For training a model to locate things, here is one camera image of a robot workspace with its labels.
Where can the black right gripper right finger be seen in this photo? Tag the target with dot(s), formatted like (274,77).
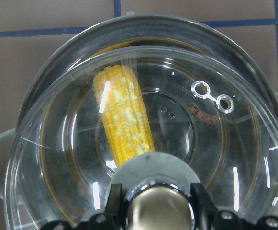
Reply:
(205,211)

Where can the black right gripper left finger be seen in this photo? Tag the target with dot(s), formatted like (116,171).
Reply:
(116,208)

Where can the yellow corn cob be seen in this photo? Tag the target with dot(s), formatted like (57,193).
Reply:
(123,113)

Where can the glass pot lid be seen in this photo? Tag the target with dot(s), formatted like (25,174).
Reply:
(153,134)

